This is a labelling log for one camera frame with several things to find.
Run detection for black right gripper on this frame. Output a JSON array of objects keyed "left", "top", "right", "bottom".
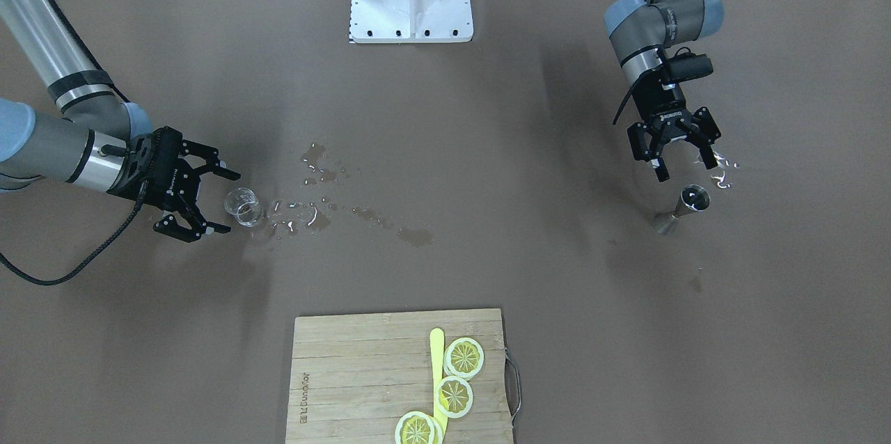
[{"left": 108, "top": 127, "right": 242, "bottom": 242}]

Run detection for lemon slice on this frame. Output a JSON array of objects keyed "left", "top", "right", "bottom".
[
  {"left": 443, "top": 337, "right": 486, "bottom": 381},
  {"left": 393, "top": 411, "right": 443, "bottom": 444},
  {"left": 434, "top": 375, "right": 475, "bottom": 419}
]

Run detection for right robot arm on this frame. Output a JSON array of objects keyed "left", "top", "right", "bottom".
[{"left": 2, "top": 0, "right": 239, "bottom": 242}]

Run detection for yellow plastic knife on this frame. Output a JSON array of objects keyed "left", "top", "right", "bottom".
[{"left": 429, "top": 327, "right": 448, "bottom": 443}]

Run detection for lemon slice far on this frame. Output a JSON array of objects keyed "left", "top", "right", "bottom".
[{"left": 443, "top": 337, "right": 486, "bottom": 381}]

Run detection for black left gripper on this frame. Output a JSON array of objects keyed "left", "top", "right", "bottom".
[{"left": 626, "top": 51, "right": 721, "bottom": 183}]

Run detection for steel double jigger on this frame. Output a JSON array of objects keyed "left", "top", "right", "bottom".
[{"left": 652, "top": 184, "right": 711, "bottom": 235}]

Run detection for lemon slice near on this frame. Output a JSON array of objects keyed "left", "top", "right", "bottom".
[{"left": 393, "top": 411, "right": 443, "bottom": 444}]

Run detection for bamboo cutting board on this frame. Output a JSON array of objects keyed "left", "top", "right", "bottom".
[{"left": 284, "top": 308, "right": 515, "bottom": 443}]

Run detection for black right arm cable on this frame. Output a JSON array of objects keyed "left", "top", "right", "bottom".
[{"left": 0, "top": 0, "right": 157, "bottom": 286}]

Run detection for lemon slice middle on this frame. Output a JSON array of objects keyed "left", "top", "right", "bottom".
[{"left": 434, "top": 375, "right": 475, "bottom": 419}]

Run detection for clear glass beaker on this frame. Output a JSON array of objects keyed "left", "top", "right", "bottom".
[{"left": 223, "top": 187, "right": 265, "bottom": 228}]

